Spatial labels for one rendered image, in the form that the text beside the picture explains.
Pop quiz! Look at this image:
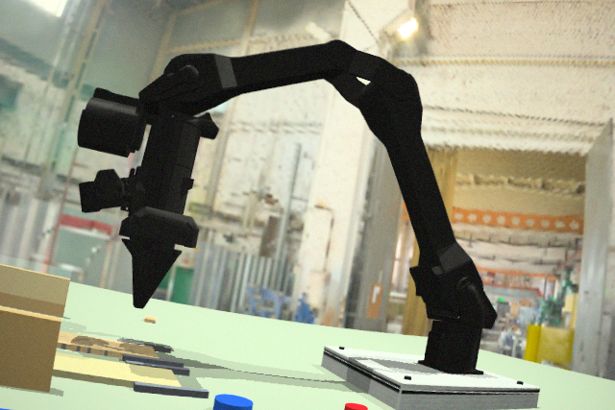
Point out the orange strip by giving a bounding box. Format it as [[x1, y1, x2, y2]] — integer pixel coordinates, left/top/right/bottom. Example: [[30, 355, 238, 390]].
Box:
[[57, 331, 158, 359]]

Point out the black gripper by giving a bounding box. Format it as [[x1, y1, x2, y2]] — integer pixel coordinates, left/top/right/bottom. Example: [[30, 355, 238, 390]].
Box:
[[118, 159, 199, 309]]

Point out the pale yellow flat strip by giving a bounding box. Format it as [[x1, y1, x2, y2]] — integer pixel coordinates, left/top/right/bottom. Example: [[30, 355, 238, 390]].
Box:
[[52, 352, 181, 388]]

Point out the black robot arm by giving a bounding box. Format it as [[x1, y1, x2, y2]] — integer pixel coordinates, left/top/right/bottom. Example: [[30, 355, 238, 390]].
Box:
[[77, 39, 497, 375]]

